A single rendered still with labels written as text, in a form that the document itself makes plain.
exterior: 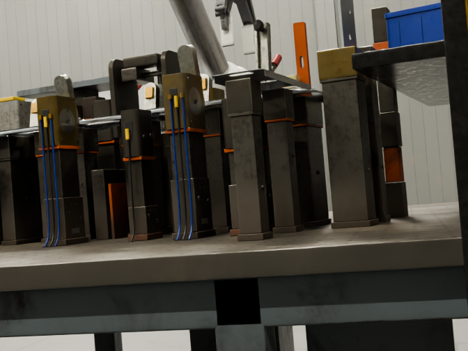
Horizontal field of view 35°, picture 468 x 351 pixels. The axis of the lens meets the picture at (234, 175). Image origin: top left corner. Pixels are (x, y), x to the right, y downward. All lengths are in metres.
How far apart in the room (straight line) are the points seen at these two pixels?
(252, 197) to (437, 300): 0.39
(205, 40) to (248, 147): 1.24
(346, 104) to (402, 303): 0.53
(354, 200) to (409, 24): 0.44
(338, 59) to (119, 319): 0.68
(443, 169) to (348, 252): 11.35
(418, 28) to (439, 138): 10.74
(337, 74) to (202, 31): 1.06
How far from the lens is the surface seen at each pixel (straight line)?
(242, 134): 1.34
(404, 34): 1.72
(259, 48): 1.94
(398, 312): 1.13
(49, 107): 1.78
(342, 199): 1.52
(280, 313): 1.15
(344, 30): 1.66
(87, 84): 2.32
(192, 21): 2.50
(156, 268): 1.14
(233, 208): 1.53
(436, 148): 12.42
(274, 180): 1.50
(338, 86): 1.53
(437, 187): 12.41
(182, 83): 1.57
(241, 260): 1.11
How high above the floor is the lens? 0.78
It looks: 2 degrees up
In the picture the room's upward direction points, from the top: 5 degrees counter-clockwise
